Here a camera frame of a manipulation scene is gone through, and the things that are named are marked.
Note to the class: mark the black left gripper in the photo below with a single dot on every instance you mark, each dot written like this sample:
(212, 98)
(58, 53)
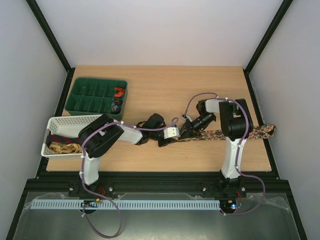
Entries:
(169, 140)

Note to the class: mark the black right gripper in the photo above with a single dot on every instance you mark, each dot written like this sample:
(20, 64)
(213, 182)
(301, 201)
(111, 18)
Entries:
(189, 125)

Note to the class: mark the paisley patterned necktie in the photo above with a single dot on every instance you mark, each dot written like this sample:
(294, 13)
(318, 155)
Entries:
(258, 133)

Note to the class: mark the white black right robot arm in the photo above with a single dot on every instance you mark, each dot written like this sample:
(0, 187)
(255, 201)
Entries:
(236, 124)

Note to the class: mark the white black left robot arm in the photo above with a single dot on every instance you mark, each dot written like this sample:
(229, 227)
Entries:
(101, 134)

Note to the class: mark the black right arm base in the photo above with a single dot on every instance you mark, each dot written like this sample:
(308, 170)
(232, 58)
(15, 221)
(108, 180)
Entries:
(221, 187)

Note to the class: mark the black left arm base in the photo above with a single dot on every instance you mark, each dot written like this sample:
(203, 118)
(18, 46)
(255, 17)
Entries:
(75, 189)

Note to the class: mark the dark blue rolled tie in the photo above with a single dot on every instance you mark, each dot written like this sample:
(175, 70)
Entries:
(116, 106)

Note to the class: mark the orange rolled tie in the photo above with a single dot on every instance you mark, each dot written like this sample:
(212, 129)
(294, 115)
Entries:
(119, 92)

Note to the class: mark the green compartment organizer tray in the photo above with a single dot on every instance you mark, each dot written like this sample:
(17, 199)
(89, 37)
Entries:
(94, 96)

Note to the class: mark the white perforated plastic basket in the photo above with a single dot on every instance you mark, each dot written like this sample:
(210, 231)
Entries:
(66, 126)

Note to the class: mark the tan patterned tie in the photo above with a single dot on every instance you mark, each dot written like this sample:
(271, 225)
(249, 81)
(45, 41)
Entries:
(60, 148)

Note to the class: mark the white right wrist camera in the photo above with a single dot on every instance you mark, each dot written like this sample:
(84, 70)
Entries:
(186, 118)

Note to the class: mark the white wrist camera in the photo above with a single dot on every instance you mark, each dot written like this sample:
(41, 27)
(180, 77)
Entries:
(171, 132)
(186, 118)

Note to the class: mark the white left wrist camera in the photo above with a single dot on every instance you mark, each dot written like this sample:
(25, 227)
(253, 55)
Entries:
(171, 132)

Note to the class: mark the light blue slotted cable duct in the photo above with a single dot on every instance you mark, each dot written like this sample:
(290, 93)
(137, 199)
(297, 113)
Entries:
(73, 204)

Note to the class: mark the black aluminium frame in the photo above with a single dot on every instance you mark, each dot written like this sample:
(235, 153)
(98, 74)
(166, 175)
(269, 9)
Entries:
(156, 182)

